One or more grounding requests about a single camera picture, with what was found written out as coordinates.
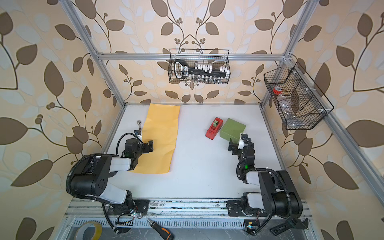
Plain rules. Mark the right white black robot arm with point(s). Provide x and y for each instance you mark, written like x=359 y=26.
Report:
x=277 y=197

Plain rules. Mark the green gift box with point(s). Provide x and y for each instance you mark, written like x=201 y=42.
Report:
x=232 y=130

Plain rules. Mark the red tape dispenser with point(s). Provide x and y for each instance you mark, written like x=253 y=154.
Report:
x=214 y=128

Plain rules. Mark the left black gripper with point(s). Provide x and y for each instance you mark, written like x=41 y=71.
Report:
x=145 y=145

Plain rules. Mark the red handled ratchet wrench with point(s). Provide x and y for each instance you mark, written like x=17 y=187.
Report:
x=139 y=122

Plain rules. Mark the red cap plastic bottle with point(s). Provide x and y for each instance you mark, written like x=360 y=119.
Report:
x=285 y=102

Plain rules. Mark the black wire basket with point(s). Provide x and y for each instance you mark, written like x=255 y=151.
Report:
x=215 y=57
x=310 y=103

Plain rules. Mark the right black wire basket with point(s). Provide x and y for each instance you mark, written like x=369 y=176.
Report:
x=310 y=103

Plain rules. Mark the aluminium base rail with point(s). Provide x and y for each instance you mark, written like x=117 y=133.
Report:
x=159 y=208

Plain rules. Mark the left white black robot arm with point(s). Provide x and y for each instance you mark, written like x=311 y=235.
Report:
x=89 y=180

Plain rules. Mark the black socket set holder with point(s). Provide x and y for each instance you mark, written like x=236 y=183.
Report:
x=183 y=70

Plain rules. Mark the orange black screwdriver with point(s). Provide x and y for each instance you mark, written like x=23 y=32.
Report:
x=164 y=233

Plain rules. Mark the back black wire basket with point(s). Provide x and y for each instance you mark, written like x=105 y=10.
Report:
x=215 y=57

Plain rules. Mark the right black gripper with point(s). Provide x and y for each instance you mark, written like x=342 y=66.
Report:
x=240 y=147

